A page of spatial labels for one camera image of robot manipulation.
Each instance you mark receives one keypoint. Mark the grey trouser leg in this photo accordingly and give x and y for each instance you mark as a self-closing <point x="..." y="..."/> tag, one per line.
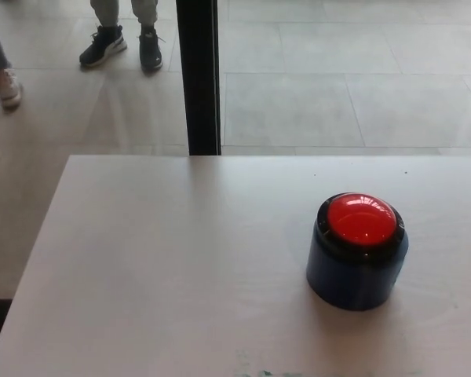
<point x="106" y="13"/>
<point x="144" y="12"/>

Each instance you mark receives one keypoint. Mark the black vertical window frame post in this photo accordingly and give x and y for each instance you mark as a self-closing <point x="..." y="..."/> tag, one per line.
<point x="198" y="74"/>

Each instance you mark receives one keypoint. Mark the dark sneaker with white sole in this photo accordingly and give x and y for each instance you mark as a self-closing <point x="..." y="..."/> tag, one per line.
<point x="102" y="49"/>
<point x="150" y="51"/>

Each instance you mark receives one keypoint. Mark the red dome button blue base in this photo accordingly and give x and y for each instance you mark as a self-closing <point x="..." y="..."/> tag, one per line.
<point x="357" y="251"/>

